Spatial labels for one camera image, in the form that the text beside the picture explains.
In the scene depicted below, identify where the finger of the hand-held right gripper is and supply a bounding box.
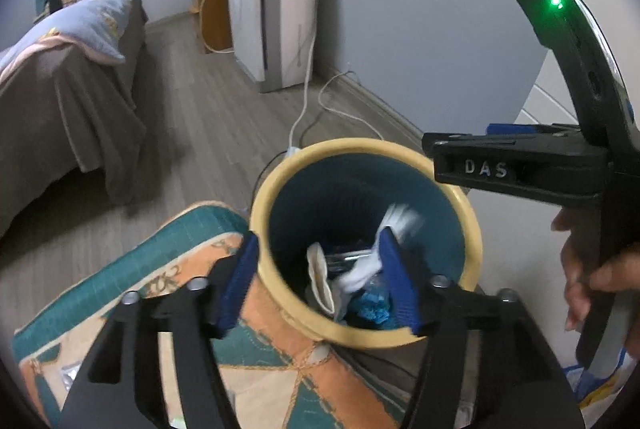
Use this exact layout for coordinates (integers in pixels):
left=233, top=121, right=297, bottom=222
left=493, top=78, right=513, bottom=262
left=421, top=131, right=608, bottom=210
left=485, top=123, right=582, bottom=140

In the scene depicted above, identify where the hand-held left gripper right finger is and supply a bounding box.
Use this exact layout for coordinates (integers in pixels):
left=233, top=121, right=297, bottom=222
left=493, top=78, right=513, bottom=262
left=372, top=226, right=586, bottom=429

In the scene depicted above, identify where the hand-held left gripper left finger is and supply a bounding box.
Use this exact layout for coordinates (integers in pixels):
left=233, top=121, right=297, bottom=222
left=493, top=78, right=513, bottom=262
left=59, top=231, right=261, bottom=429

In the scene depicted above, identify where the blue glove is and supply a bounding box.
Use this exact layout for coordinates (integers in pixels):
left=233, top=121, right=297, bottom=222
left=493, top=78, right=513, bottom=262
left=349, top=289, right=402, bottom=329

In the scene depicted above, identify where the white tissue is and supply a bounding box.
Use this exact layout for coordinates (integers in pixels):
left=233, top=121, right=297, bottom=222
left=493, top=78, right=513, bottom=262
left=340, top=204, right=426, bottom=295

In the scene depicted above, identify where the yellow rimmed teal waste bin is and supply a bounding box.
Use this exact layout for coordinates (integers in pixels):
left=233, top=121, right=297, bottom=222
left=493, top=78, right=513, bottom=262
left=248, top=138, right=483, bottom=350

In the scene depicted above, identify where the person's right hand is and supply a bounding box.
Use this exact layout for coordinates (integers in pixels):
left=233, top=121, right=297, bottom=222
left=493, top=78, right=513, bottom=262
left=551, top=209, right=640, bottom=332

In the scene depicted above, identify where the teal orange quilted mat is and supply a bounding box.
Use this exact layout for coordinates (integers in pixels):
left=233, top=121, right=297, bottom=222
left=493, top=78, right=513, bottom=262
left=12, top=201, right=416, bottom=429

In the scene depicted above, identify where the blue plastic bag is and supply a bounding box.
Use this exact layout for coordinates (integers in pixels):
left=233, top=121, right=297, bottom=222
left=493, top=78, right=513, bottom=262
left=562, top=344, right=636, bottom=410

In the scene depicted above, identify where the bed with brown blanket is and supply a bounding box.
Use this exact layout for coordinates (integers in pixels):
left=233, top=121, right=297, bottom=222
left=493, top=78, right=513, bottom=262
left=0, top=0, right=151, bottom=235

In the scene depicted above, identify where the white air purifier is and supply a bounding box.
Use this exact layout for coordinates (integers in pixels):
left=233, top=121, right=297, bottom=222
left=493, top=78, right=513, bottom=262
left=226, top=0, right=319, bottom=94

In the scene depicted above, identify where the wooden cabinet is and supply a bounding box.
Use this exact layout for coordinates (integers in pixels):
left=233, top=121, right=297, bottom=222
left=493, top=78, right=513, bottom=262
left=190, top=0, right=236, bottom=54

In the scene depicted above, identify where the light blue pillow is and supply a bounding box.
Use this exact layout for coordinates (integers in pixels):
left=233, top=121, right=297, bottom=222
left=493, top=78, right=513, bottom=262
left=0, top=0, right=137, bottom=74

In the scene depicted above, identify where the black cable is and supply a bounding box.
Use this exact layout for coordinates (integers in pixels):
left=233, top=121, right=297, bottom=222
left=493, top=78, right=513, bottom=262
left=249, top=153, right=290, bottom=212

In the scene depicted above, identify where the white power cable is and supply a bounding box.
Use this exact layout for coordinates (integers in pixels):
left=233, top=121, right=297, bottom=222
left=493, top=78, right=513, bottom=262
left=286, top=31, right=426, bottom=160

